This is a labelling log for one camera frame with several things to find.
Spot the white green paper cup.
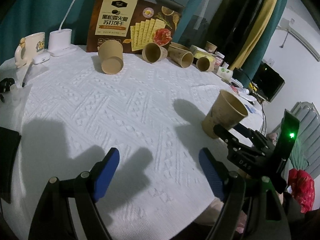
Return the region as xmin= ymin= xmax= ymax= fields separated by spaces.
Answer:
xmin=216 ymin=67 xmax=233 ymax=82

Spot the small lying paper cup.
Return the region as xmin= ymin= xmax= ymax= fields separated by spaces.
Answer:
xmin=196 ymin=57 xmax=215 ymax=72

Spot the upside-down brown paper cup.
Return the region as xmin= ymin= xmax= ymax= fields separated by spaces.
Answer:
xmin=98 ymin=40 xmax=124 ymax=74

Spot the lying patterned paper cup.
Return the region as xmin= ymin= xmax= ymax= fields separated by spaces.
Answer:
xmin=168 ymin=46 xmax=194 ymax=68

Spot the lying brown paper cup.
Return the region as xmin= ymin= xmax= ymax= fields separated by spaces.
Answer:
xmin=142 ymin=43 xmax=168 ymax=63

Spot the upright paper cup at back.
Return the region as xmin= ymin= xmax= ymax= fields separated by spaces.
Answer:
xmin=204 ymin=41 xmax=217 ymax=53

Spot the red cloth bundle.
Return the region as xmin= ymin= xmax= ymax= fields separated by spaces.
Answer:
xmin=288 ymin=168 xmax=315 ymax=213

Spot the white embossed tablecloth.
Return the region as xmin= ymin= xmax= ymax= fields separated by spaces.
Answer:
xmin=1 ymin=48 xmax=235 ymax=239

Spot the grey padded headboard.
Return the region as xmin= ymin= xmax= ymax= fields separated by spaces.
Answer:
xmin=271 ymin=101 xmax=320 ymax=178

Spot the black monitor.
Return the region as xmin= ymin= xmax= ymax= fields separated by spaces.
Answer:
xmin=252 ymin=62 xmax=285 ymax=102

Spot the black pen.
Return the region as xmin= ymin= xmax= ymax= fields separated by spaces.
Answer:
xmin=22 ymin=61 xmax=33 ymax=88

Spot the yellow tissue box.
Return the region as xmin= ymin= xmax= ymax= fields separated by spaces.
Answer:
xmin=190 ymin=45 xmax=215 ymax=62

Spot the white earbuds case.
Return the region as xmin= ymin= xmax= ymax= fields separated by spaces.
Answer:
xmin=33 ymin=53 xmax=50 ymax=64

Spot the white desk lamp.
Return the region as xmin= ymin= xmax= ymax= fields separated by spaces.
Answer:
xmin=47 ymin=0 xmax=78 ymax=57

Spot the brown paper bowl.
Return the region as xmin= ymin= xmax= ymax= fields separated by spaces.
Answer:
xmin=169 ymin=42 xmax=191 ymax=52

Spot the cream cartoon mug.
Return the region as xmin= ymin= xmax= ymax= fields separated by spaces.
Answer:
xmin=14 ymin=32 xmax=45 ymax=68

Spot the brown cracker box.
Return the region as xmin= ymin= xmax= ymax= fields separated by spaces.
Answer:
xmin=87 ymin=0 xmax=184 ymax=54

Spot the teal curtain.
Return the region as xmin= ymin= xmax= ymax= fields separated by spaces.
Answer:
xmin=1 ymin=0 xmax=202 ymax=62

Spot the yellow curtain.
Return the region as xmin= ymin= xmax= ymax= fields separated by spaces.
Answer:
xmin=229 ymin=0 xmax=278 ymax=70

